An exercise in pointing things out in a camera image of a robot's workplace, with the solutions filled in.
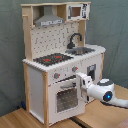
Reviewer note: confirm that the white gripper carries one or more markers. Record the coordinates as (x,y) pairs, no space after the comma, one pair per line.
(82,83)

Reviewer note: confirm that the white toy oven door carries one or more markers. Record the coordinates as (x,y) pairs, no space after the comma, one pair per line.
(63,102)

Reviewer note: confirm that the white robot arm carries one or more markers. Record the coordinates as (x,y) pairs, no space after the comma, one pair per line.
(104,91)

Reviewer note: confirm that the wooden toy kitchen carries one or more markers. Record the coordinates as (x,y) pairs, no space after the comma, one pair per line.
(45,40)

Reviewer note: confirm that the white fridge door with dispenser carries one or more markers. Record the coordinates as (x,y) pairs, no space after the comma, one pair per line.
(92,67)

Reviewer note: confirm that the grey toy sink basin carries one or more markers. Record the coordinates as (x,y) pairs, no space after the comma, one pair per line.
(79,51)

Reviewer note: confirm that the black toy faucet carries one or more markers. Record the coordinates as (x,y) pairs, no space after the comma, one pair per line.
(71,44)

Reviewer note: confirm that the black toy stovetop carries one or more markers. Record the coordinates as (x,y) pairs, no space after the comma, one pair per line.
(52,59)

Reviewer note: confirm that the toy microwave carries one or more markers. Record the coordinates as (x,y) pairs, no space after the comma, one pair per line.
(78,11)

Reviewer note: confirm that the grey toy range hood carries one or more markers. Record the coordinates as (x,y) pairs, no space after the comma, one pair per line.
(48,18)

